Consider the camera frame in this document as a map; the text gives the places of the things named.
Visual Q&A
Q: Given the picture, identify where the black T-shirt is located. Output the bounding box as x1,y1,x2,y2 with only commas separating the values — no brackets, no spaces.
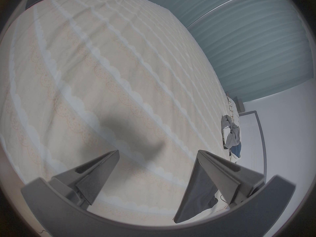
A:
173,157,219,224

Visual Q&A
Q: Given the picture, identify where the blue-green curtain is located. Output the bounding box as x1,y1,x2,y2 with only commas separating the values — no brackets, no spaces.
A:
186,0,315,104
115,0,274,28

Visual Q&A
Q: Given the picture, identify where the white printed pillow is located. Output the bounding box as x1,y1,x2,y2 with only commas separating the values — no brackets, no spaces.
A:
226,96,239,118

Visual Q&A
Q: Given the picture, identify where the grey bedside table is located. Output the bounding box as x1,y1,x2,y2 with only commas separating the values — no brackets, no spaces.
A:
225,92,245,112

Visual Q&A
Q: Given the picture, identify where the pile of clothes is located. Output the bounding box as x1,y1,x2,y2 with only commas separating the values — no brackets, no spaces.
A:
220,115,242,159

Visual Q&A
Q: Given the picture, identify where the bed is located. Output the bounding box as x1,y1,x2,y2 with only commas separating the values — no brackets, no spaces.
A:
0,0,267,226

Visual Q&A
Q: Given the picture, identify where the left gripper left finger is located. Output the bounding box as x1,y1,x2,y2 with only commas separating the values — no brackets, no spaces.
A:
51,150,120,206

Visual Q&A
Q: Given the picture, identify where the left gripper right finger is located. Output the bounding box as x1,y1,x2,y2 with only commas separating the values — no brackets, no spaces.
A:
197,149,266,205

